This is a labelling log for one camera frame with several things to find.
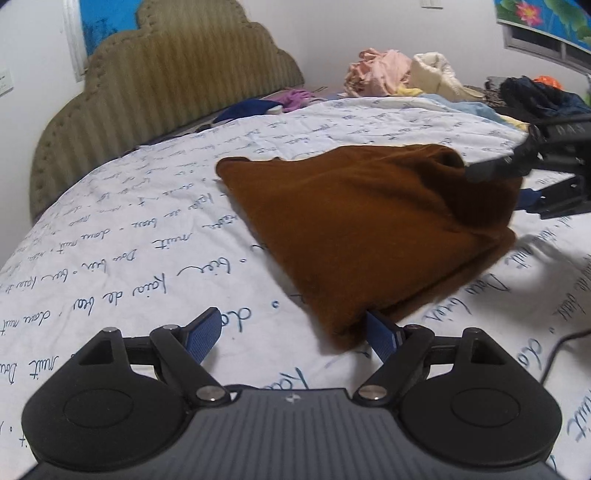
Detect cream white garment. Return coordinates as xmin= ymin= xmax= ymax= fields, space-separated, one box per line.
xmin=408 ymin=52 xmax=486 ymax=102

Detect light blue garment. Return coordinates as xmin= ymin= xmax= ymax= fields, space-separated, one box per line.
xmin=421 ymin=94 xmax=507 ymax=125

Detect purple cloth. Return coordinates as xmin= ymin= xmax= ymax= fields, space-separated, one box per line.
xmin=276 ymin=89 xmax=324 ymax=113

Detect white double wall socket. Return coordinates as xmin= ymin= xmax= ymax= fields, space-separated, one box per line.
xmin=0 ymin=69 xmax=14 ymax=96

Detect lotus flower wall picture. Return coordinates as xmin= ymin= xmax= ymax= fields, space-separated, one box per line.
xmin=494 ymin=0 xmax=590 ymax=49

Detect olive green padded headboard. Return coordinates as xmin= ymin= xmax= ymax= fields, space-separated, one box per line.
xmin=29 ymin=1 xmax=304 ymax=221

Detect white quilt with blue script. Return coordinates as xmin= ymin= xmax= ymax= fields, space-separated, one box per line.
xmin=1 ymin=98 xmax=590 ymax=479

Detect pink crumpled clothes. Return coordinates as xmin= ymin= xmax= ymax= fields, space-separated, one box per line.
xmin=344 ymin=48 xmax=412 ymax=97

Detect brown knit sweater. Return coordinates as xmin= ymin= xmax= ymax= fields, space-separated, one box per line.
xmin=215 ymin=144 xmax=522 ymax=349

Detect window with white frame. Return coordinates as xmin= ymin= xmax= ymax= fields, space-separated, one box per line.
xmin=62 ymin=0 xmax=142 ymax=82

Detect dark blue cloth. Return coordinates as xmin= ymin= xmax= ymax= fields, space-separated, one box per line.
xmin=212 ymin=99 xmax=283 ymax=124

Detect dark clothes pile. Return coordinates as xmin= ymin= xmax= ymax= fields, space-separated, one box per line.
xmin=485 ymin=76 xmax=590 ymax=123

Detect yellow garment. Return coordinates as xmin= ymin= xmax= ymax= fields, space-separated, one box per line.
xmin=394 ymin=85 xmax=425 ymax=97

